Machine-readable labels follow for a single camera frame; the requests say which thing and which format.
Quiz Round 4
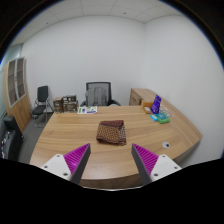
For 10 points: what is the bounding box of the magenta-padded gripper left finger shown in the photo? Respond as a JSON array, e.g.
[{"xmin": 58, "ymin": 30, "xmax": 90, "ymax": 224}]
[{"xmin": 41, "ymin": 143, "xmax": 92, "ymax": 185}]

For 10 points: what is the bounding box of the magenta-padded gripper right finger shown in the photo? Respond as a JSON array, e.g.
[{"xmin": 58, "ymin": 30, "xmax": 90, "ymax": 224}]
[{"xmin": 131, "ymin": 143, "xmax": 183, "ymax": 186}]

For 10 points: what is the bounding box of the brown patterned towel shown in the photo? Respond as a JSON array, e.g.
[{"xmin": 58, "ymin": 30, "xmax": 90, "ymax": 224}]
[{"xmin": 95, "ymin": 119, "xmax": 128, "ymax": 146}]

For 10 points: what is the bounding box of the green box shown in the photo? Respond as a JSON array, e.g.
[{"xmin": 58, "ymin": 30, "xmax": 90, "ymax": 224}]
[{"xmin": 154, "ymin": 112, "xmax": 171, "ymax": 125}]

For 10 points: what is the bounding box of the white printed paper sheet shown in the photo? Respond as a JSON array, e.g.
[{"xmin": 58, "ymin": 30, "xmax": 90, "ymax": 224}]
[{"xmin": 77, "ymin": 105, "xmax": 99, "ymax": 115}]

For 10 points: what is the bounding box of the orange box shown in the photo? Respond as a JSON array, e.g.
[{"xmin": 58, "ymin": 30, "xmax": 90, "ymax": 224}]
[{"xmin": 141, "ymin": 100, "xmax": 154, "ymax": 109}]

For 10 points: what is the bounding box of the purple standing card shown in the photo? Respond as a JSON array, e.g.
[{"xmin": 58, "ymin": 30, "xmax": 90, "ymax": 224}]
[{"xmin": 149, "ymin": 94, "xmax": 163, "ymax": 115}]

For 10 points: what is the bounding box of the tall dark printed cardboard box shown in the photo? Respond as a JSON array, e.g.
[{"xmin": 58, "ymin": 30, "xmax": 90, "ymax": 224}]
[{"xmin": 52, "ymin": 96, "xmax": 64, "ymax": 114}]

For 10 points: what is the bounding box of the flat dark printed cardboard box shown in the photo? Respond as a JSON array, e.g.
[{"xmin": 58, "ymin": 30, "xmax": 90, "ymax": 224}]
[{"xmin": 62, "ymin": 94, "xmax": 78, "ymax": 104}]

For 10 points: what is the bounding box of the wooden side desk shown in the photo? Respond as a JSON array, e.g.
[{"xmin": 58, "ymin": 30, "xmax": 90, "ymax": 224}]
[{"xmin": 128, "ymin": 88, "xmax": 158, "ymax": 108}]

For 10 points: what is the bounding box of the grey backpack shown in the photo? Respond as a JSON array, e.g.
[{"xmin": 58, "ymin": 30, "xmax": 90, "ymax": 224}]
[{"xmin": 85, "ymin": 87, "xmax": 108, "ymax": 107}]

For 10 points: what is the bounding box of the black sofa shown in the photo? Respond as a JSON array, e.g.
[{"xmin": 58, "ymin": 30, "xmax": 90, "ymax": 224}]
[{"xmin": 0, "ymin": 115, "xmax": 24, "ymax": 162}]

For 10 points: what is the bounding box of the black visitor chair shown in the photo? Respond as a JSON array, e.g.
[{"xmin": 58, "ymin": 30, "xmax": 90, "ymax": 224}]
[{"xmin": 30, "ymin": 85, "xmax": 54, "ymax": 129}]

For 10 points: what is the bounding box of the black mesh office chair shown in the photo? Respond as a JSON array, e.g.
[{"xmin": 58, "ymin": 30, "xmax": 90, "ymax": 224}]
[{"xmin": 79, "ymin": 81, "xmax": 122, "ymax": 108}]

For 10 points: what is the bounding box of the wooden cabinet with glass doors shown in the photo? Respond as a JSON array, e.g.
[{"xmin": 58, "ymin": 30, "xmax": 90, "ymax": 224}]
[{"xmin": 3, "ymin": 57, "xmax": 33, "ymax": 133}]

